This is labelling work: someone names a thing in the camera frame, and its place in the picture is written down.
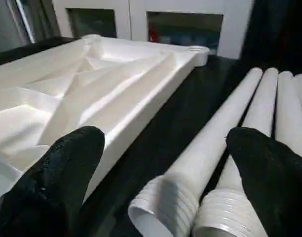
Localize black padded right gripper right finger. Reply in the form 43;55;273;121
226;126;302;237

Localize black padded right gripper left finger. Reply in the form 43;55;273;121
0;125;106;237

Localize white plastic table top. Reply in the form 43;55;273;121
0;34;211;205

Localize grey curtain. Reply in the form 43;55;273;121
0;0;62;46

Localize white cabinet with glass doors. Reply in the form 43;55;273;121
51;0;255;60

